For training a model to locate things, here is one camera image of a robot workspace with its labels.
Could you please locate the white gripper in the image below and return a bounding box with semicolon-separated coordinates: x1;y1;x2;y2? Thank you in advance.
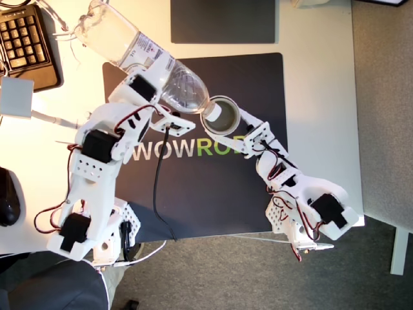
108;50;177;106
203;108;290;162

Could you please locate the white paper cup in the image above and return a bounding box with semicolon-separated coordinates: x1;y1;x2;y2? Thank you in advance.
199;95;241;136

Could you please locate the clear plastic water bottle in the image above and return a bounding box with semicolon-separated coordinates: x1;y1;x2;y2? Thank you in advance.
74;0;223;123

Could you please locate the black WOWROBO mat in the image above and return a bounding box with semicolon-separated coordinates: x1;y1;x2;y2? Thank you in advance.
102;52;288;242

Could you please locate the dark grey flat pad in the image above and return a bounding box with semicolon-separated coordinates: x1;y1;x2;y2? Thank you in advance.
170;0;279;45

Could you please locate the black keyboard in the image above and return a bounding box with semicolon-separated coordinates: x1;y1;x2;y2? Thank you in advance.
0;3;64;93

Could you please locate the dark flat object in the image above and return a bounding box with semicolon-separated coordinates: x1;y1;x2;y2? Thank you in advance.
353;0;406;6

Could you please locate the grey table leg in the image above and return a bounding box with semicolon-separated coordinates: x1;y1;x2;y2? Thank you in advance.
390;225;413;276

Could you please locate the black computer mouse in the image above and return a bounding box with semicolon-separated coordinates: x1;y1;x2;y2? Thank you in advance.
0;166;27;229

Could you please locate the dark grey garment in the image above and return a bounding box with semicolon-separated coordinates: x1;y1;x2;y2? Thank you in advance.
0;253;109;310

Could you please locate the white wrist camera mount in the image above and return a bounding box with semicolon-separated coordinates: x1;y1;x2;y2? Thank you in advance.
243;121;271;152
151;109;197;136

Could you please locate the short black camera cable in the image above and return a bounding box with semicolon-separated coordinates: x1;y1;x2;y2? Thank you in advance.
261;140;291;159

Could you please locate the thin white wire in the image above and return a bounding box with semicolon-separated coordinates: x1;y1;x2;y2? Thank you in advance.
66;40;81;70

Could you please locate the long black camera cable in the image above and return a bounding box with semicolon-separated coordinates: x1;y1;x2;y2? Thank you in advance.
153;127;177;242

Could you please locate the thin white cable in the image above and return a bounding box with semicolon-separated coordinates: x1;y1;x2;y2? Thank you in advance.
230;234;287;243

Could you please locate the thick white cable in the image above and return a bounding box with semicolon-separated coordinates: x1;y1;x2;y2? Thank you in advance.
53;30;78;41

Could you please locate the white adapter with cable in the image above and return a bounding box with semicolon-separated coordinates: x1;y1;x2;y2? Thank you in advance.
0;76;80;130

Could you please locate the white USB cable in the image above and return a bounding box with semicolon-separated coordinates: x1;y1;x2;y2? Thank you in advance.
114;240;167;267

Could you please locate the black power cable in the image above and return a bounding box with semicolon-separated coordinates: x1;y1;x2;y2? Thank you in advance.
119;221;134;262

